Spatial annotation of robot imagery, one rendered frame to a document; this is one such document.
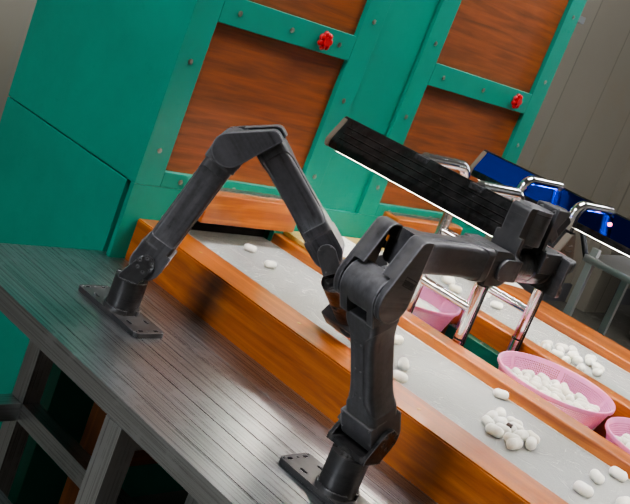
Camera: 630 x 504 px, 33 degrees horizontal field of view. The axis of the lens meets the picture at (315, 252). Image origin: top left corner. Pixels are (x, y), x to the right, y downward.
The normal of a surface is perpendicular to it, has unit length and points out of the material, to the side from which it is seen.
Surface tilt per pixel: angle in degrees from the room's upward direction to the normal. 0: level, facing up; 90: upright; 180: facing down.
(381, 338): 101
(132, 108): 90
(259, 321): 90
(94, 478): 90
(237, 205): 90
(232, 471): 0
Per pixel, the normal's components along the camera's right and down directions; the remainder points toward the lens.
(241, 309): -0.66, -0.06
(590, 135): 0.65, 0.43
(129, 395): 0.36, -0.90
